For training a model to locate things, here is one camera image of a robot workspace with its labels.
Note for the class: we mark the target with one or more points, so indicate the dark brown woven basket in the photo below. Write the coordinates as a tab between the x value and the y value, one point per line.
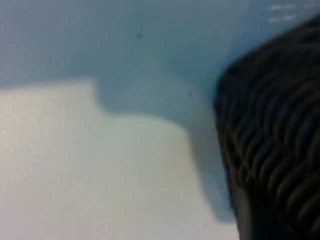
275	125

